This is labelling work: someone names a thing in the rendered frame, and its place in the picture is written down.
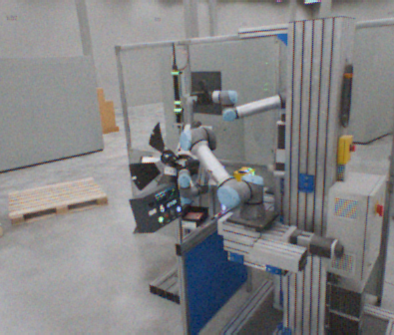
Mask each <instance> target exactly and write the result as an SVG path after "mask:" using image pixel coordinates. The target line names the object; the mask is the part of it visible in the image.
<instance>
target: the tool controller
mask: <svg viewBox="0 0 394 335"><path fill-rule="evenodd" d="M162 202H164V203H165V208H166V210H167V211H165V212H164V213H163V214H160V212H159V207H158V205H159V204H161V203H162ZM129 203H130V205H131V210H132V212H133V217H134V219H135V222H136V226H137V229H138V231H139V234H142V233H154V232H156V231H158V230H159V229H161V228H163V227H165V225H168V224H169V223H170V222H173V221H174V220H175V219H178V218H179V217H180V216H182V215H184V211H183V209H182V203H181V200H180V198H179V193H178V191H177V188H176V183H175V182H168V183H163V184H160V185H157V186H156V187H154V188H151V189H149V190H148V191H145V192H142V193H141V194H138V195H136V196H135V197H131V198H130V199H129ZM177 207H179V208H180V209H181V211H177ZM172 210H173V211H174V212H175V214H171V211H172ZM165 214H168V215H169V218H165ZM159 217H162V219H163V221H162V222H159Z"/></svg>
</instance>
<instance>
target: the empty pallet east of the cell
mask: <svg viewBox="0 0 394 335"><path fill-rule="evenodd" d="M8 194H9V216H10V219H11V223H12V225H20V224H24V223H27V222H35V221H38V220H42V219H45V218H51V217H54V216H58V215H65V214H69V213H73V212H80V211H83V210H86V209H93V208H96V207H100V206H106V205H108V199H107V195H106V194H105V193H104V191H103V190H102V189H101V187H100V186H98V184H97V183H96V182H95V181H94V180H93V178H92V177H89V178H84V179H80V180H71V181H68V182H64V183H55V184H51V185H47V186H39V187H35V188H30V189H22V190H18V191H14V192H8ZM87 200H95V201H96V204H93V205H90V206H83V207H80V208H76V209H68V205H69V204H73V203H80V202H83V201H87ZM52 208H55V209H56V212H55V213H52V214H48V215H41V216H37V217H34V218H30V219H24V216H23V214H26V213H33V212H37V211H41V210H44V209H52Z"/></svg>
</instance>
